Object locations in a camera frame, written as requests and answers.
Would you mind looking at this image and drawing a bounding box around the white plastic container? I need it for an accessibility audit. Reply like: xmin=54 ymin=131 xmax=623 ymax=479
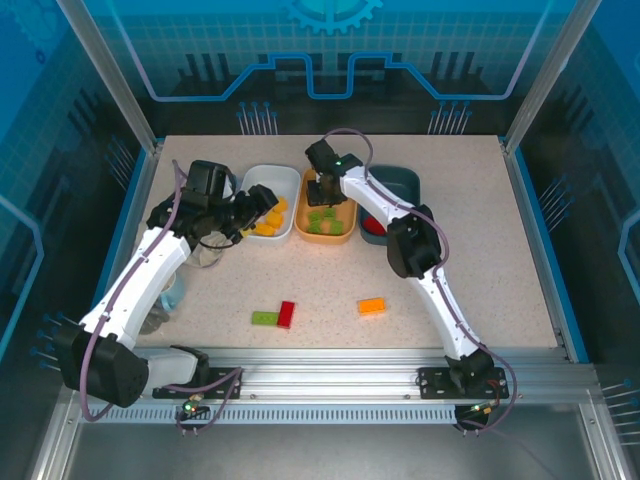
xmin=241 ymin=164 xmax=301 ymax=246

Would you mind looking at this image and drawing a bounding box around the orange plastic container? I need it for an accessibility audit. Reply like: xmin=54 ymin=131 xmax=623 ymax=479
xmin=293 ymin=167 xmax=359 ymax=246

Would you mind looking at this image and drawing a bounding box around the dark teal plastic container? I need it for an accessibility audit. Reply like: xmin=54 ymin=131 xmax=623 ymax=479
xmin=357 ymin=164 xmax=421 ymax=247

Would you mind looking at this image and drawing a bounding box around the light blue cup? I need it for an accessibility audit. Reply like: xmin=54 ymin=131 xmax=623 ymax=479
xmin=155 ymin=272 xmax=187 ymax=314

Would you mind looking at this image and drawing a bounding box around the small circuit board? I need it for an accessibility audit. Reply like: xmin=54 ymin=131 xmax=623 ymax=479
xmin=457 ymin=402 xmax=501 ymax=419
xmin=182 ymin=394 xmax=210 ymax=419

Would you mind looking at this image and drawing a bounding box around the aluminium frame post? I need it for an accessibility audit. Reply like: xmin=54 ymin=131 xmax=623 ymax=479
xmin=502 ymin=0 xmax=604 ymax=156
xmin=54 ymin=0 xmax=164 ymax=154

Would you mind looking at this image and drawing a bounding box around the aluminium front rail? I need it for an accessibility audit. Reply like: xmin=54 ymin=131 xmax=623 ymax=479
xmin=64 ymin=347 xmax=601 ymax=406

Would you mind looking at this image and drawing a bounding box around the slotted cable duct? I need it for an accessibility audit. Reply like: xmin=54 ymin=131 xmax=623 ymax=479
xmin=79 ymin=405 xmax=459 ymax=426

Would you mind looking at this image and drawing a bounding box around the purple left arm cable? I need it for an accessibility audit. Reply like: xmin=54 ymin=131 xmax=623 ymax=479
xmin=78 ymin=158 xmax=245 ymax=437

